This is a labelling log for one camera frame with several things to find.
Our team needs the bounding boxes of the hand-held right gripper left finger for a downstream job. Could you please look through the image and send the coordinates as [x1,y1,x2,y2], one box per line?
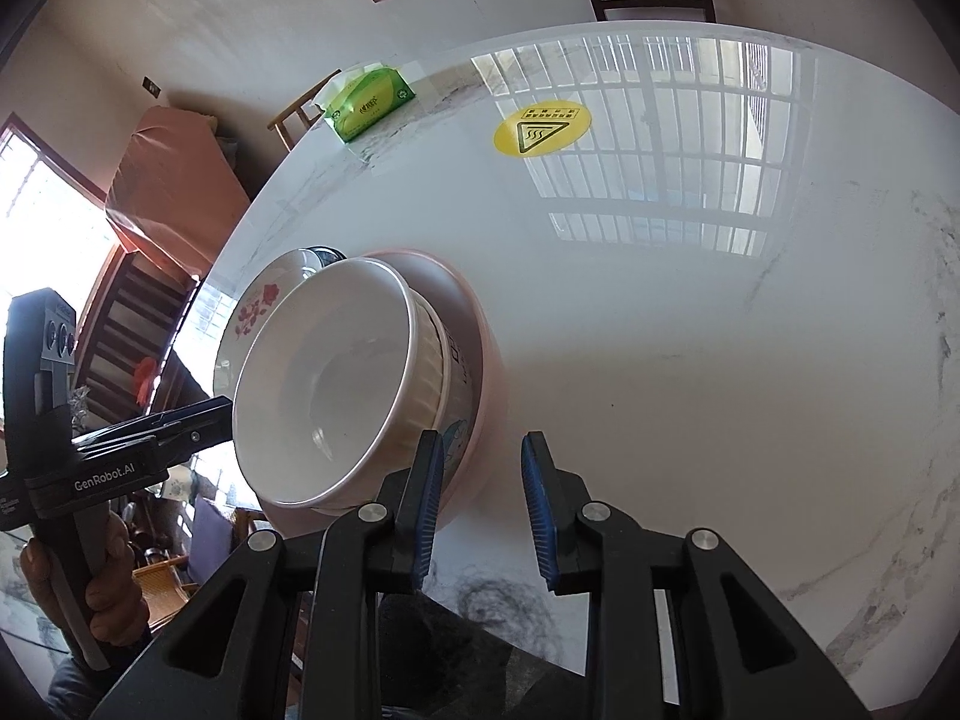
[90,429,447,720]

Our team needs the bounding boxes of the bright window with wooden frame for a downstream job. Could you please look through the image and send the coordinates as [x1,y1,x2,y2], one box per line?
[0,112,125,301]

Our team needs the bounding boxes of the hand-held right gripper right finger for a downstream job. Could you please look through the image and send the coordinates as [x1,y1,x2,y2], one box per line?
[521,431,875,720]

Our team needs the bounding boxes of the person's left forearm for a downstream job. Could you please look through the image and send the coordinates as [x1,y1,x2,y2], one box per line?
[45,649,143,720]

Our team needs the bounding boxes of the white bowl with blue cartoon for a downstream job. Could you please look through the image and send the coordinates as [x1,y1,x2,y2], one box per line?
[409,291,485,515]

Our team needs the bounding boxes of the yellow round warning sticker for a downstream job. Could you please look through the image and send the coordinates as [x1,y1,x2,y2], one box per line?
[493,99,592,158]

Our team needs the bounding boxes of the white ribbed bowl pink band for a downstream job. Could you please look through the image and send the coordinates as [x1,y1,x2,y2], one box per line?
[231,256,451,508]

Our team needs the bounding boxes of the purple cushion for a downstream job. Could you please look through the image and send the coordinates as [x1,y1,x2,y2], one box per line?
[191,495,242,587]

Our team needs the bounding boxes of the light wooden chair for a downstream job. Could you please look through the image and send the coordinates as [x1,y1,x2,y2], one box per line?
[268,69,342,155]

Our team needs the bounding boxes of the pink covered furniture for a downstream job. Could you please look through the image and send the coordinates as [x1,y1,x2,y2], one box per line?
[105,105,252,278]

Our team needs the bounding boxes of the green tissue pack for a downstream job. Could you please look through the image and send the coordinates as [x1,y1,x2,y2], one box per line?
[322,66,417,145]

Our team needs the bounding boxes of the large pink bowl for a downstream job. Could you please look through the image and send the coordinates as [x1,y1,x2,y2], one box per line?
[259,247,512,535]

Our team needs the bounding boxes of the dark brown slatted chair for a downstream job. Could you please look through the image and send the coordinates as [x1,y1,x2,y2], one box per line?
[75,247,207,421]

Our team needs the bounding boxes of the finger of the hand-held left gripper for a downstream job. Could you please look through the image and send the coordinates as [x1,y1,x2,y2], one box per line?
[73,397,233,458]
[154,420,232,463]

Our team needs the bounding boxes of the white plate with red rose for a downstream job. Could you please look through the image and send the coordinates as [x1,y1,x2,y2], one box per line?
[214,247,340,391]

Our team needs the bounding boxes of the person's left hand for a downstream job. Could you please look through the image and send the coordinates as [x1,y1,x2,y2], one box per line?
[19,510,151,653]

